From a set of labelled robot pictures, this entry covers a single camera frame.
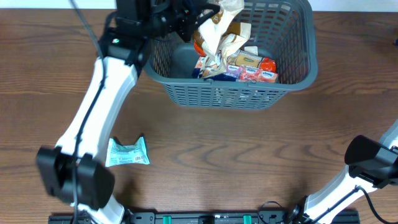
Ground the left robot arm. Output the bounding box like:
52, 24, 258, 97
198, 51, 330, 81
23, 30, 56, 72
36, 1, 220, 223

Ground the blue Kleenex tissue pack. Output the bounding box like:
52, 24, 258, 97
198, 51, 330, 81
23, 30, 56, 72
192, 57, 278, 83

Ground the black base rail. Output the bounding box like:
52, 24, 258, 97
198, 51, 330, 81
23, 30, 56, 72
48, 209, 361, 224

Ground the grey plastic basket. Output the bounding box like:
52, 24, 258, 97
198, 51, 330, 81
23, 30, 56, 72
142, 0, 319, 110

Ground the beige snack bag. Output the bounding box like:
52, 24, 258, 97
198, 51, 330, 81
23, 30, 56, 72
199, 22, 252, 78
192, 0, 244, 60
243, 46, 259, 56

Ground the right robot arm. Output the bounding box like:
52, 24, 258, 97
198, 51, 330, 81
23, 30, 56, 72
290, 123, 397, 223

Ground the red spaghetti packet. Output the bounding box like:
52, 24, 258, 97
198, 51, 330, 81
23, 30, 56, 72
193, 41, 277, 73

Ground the teal snack packet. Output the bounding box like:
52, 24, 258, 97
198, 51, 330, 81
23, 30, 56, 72
105, 136, 150, 167

